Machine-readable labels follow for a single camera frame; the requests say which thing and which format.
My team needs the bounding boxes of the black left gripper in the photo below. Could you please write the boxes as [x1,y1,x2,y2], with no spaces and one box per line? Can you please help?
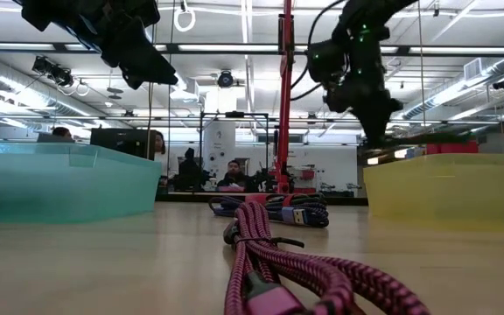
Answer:
[13,0,179,90]

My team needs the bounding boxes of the red tool cart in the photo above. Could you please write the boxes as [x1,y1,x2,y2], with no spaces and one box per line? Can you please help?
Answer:
[289,165,319,194]

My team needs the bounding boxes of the hanging yellow cord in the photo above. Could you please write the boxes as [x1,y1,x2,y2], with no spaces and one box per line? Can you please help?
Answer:
[145,82,159,161]

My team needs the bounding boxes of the black overhead camera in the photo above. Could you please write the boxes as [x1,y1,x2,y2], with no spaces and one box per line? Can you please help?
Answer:
[215,69,235,89]

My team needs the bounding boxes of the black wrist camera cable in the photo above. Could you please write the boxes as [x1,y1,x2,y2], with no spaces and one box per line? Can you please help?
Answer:
[290,0,347,102]

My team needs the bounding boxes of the yellow translucent plastic bin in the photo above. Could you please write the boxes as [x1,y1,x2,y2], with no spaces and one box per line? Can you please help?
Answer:
[362,152,504,233]

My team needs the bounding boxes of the blue braided USB cable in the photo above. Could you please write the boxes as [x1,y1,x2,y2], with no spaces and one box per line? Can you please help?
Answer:
[207,192,331,229]

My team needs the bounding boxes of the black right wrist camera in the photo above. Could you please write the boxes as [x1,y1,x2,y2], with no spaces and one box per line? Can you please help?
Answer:
[306,38,349,87]

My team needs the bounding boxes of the teal translucent plastic bin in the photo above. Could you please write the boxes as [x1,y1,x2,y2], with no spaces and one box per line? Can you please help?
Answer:
[0,139,163,225]

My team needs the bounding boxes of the white pillar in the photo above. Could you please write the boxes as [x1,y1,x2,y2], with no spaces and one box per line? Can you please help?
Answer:
[203,121,238,185]

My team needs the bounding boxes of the black overhead frame beam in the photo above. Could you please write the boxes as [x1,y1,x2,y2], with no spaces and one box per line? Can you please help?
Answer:
[0,41,504,57]

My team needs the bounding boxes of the white hanging cable loop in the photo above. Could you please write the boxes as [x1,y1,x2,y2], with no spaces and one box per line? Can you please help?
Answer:
[172,0,197,33]

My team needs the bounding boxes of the person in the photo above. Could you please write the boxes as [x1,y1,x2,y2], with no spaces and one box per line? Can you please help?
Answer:
[176,147,207,193]
[152,129,179,187]
[52,126,74,142]
[215,159,258,193]

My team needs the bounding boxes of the red camera stand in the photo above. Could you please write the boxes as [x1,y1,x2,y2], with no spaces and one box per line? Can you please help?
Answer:
[245,0,319,207]

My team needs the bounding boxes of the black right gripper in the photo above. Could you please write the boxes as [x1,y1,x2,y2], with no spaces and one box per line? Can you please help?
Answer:
[324,25,404,150]

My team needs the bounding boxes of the black computer monitor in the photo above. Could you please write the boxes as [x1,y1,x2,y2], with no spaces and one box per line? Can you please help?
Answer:
[89,128,157,159]

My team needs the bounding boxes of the pink braided USB cable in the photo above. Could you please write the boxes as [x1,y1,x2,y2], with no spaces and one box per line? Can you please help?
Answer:
[222,199,432,315]

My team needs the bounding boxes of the red storage boxes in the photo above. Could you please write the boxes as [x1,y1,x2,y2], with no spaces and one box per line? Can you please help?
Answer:
[425,143,480,155]

